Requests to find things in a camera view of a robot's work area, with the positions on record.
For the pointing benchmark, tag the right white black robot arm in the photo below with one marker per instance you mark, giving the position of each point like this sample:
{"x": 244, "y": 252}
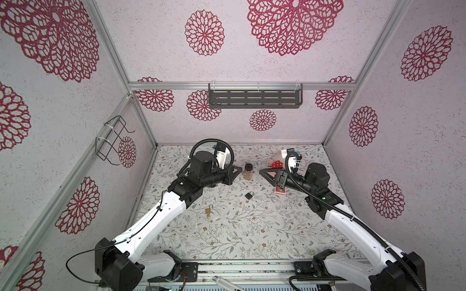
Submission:
{"x": 356, "y": 229}

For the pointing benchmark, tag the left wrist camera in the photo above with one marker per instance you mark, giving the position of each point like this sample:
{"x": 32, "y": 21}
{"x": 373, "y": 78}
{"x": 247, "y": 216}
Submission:
{"x": 221, "y": 152}

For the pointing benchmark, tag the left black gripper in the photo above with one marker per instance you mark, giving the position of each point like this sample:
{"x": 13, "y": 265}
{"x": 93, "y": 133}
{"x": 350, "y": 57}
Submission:
{"x": 230, "y": 177}

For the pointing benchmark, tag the black wire wall basket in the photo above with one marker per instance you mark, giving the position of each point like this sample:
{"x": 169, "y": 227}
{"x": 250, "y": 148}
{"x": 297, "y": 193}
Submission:
{"x": 116, "y": 147}

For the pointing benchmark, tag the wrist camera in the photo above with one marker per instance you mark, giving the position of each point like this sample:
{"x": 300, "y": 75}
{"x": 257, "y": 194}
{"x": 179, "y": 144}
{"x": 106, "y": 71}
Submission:
{"x": 221, "y": 152}
{"x": 293, "y": 159}

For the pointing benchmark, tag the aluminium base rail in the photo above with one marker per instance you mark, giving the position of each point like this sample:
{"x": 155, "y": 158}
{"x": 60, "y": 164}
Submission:
{"x": 231, "y": 274}

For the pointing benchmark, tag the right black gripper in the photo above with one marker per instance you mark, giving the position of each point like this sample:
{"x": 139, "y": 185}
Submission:
{"x": 278, "y": 180}

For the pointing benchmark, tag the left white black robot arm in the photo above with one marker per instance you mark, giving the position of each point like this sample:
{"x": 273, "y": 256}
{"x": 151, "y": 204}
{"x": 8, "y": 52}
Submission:
{"x": 153, "y": 222}

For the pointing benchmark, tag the grey metal wall shelf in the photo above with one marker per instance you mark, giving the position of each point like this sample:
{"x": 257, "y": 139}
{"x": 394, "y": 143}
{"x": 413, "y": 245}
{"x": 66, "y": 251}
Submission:
{"x": 255, "y": 99}

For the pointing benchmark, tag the small black padlock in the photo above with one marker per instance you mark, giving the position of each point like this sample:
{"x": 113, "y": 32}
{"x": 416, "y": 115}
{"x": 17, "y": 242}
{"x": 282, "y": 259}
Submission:
{"x": 249, "y": 195}

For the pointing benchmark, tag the spice jar with black lid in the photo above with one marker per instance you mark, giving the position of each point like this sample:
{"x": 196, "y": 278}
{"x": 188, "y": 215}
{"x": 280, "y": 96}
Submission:
{"x": 248, "y": 171}

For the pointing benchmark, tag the red playing card box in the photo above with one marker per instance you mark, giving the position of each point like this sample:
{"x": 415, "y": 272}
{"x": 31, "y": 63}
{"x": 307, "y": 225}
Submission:
{"x": 280, "y": 191}

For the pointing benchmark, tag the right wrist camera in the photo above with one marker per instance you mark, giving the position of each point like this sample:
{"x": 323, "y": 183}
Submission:
{"x": 293, "y": 159}

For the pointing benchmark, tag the pink plush toy red dress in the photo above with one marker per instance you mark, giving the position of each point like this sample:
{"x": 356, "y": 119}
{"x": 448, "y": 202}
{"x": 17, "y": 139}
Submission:
{"x": 277, "y": 162}

